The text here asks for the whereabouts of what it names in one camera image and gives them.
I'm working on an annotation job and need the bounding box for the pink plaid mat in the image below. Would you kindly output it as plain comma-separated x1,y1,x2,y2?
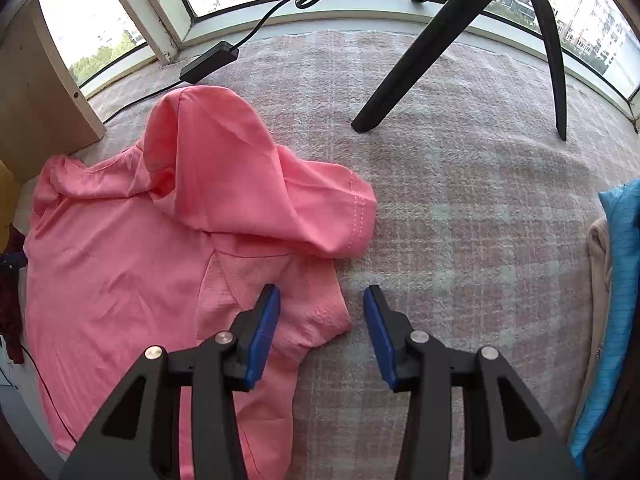
87,30,640,480

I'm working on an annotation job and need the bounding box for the white window frame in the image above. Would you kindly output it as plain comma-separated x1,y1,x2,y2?
30,0,640,136

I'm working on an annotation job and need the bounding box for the black ring light cable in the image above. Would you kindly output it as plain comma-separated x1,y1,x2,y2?
102,0,391,123

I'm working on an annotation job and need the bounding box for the light wooden board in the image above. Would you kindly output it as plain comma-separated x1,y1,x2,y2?
0,0,107,181

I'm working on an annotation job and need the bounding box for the blue folded garment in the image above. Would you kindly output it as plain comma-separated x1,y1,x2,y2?
570,178,640,466

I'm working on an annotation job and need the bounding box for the pink t-shirt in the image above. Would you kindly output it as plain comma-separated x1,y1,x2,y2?
22,85,377,480

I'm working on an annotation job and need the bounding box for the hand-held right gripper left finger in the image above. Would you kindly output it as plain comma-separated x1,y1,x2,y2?
59,284,281,480

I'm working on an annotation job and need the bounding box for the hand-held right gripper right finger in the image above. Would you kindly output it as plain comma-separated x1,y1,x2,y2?
363,285,583,480

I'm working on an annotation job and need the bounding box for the dark red garment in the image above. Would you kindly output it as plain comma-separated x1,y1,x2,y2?
0,225,26,365

